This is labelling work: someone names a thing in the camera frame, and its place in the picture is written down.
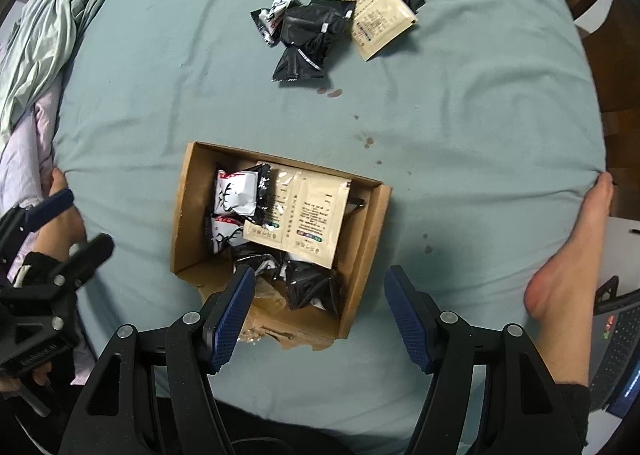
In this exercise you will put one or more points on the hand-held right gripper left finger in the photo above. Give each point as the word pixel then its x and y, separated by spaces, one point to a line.
pixel 230 320

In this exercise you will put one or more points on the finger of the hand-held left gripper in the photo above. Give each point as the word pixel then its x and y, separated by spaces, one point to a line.
pixel 95 247
pixel 50 202

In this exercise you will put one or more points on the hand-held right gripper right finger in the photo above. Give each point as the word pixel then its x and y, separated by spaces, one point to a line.
pixel 410 320

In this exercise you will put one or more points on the white deer-print snack packet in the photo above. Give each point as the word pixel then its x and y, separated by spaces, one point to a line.
pixel 277 10
pixel 225 235
pixel 235 195

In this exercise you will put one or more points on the brown cardboard box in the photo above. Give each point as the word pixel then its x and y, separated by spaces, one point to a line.
pixel 370 235

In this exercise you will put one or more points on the beige double sachet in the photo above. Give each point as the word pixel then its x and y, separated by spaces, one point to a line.
pixel 315 215

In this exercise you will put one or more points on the beige single sachet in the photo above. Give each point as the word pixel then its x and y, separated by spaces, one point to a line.
pixel 380 20

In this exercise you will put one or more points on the person's left hand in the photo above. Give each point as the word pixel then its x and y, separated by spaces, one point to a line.
pixel 37 376

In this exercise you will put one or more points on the person's left foot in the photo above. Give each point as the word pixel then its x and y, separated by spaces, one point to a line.
pixel 62 230

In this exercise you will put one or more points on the person's foot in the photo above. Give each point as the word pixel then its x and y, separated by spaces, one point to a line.
pixel 62 230
pixel 565 275

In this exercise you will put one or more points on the crumpled brown packing wrap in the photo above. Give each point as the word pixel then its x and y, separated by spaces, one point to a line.
pixel 270 305

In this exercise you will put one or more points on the lilac bed sheet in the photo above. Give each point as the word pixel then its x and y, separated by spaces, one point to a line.
pixel 25 160

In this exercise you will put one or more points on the person's black pants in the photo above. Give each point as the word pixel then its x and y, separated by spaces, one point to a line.
pixel 280 430

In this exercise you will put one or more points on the person's right foot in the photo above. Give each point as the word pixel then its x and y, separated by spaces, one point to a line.
pixel 565 275

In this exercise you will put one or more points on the crumpled grey-green blanket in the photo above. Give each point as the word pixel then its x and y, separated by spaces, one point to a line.
pixel 50 35

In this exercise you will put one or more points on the laptop with backlit keyboard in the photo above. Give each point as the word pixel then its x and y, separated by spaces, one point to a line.
pixel 615 345

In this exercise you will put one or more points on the teal bed sheet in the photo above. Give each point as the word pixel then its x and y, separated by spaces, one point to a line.
pixel 475 110

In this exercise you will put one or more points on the white board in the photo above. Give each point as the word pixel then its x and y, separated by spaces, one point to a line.
pixel 620 255

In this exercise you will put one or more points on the brown wooden chair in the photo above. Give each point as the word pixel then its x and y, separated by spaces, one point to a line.
pixel 620 85

